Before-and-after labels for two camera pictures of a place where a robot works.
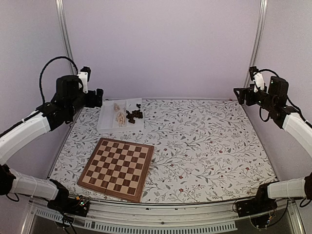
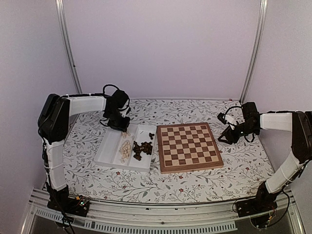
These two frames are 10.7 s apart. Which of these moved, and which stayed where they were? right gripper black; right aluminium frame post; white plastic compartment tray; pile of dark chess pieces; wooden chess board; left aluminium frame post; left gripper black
Moved: right gripper black; wooden chess board; white plastic compartment tray; left gripper black; pile of dark chess pieces
Stayed: left aluminium frame post; right aluminium frame post
